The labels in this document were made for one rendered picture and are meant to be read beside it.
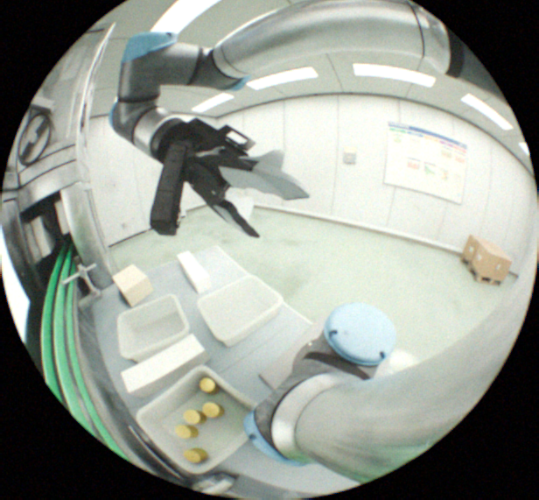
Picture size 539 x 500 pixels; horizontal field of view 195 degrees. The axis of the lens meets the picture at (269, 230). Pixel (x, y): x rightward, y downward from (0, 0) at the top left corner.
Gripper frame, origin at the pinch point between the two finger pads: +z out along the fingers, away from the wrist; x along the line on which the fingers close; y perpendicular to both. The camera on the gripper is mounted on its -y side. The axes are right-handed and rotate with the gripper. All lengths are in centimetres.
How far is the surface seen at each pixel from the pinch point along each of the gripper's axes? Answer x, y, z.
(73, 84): 0, 3, -101
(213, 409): 10.6, -33.5, 9.1
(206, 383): 15.4, -30.3, 6.8
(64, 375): 3.9, -45.4, -18.8
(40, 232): 35, -48, -83
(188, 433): 7.1, -40.6, 6.5
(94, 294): 38, -40, -36
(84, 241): 44, -32, -58
